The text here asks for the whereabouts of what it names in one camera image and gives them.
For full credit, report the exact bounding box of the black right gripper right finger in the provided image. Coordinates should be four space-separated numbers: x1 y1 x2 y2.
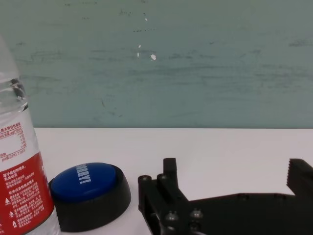
285 158 313 197

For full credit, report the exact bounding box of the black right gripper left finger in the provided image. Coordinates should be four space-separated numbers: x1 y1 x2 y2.
137 158 189 234

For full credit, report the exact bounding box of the blue push button black base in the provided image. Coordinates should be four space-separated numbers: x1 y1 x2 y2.
48 162 132 233

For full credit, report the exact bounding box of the clear water bottle red cap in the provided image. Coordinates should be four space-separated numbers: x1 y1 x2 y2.
0 34 61 235

